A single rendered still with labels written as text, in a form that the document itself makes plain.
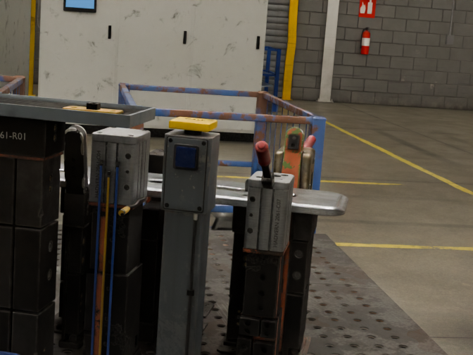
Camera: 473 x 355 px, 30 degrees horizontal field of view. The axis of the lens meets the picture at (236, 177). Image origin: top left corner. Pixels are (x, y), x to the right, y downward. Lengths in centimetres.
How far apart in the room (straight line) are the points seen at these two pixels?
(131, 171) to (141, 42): 814
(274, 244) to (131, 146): 28
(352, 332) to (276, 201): 51
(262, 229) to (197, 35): 824
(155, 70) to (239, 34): 98
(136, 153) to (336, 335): 61
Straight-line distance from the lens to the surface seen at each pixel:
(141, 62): 959
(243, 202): 154
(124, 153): 145
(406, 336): 186
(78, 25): 956
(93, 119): 126
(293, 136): 174
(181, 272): 131
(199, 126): 126
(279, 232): 143
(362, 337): 182
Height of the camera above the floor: 131
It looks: 10 degrees down
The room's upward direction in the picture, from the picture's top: 4 degrees clockwise
